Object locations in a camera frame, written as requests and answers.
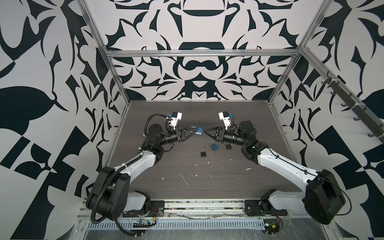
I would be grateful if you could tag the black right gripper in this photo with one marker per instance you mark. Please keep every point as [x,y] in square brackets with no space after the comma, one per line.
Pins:
[221,130]

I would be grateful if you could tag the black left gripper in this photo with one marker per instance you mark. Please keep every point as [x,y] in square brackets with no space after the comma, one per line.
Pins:
[180,135]

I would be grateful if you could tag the blue padlock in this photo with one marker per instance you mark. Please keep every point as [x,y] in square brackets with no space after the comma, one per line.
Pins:
[213,146]
[199,130]

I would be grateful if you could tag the black padlock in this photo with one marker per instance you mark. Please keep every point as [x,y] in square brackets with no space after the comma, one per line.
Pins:
[203,152]

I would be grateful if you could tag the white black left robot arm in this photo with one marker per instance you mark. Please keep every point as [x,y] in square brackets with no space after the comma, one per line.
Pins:
[110,196]

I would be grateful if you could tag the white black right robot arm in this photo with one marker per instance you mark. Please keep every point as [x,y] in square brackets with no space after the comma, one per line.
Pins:
[320,195]

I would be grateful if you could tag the left green circuit board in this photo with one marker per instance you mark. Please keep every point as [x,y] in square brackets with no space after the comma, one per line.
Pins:
[145,223]

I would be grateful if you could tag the green circuit board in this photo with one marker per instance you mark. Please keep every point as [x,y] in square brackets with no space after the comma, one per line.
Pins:
[272,228]
[145,223]

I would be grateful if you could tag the right green circuit board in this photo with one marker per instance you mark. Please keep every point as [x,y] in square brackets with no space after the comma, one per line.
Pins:
[272,228]

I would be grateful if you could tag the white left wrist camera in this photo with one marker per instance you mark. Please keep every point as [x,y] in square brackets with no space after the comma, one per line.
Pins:
[172,120]

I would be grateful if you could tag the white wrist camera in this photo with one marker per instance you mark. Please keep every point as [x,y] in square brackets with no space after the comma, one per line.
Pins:
[172,120]
[226,118]

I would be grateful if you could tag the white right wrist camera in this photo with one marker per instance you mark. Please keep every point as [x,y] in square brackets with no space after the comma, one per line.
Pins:
[226,118]

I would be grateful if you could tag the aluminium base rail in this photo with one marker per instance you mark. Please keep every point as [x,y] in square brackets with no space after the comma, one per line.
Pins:
[193,209]

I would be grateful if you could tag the white slotted cable duct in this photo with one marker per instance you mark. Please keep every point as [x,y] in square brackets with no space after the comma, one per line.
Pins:
[186,224]

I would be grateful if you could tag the grey wall hook rail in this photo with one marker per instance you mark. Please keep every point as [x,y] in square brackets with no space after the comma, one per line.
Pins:
[361,110]

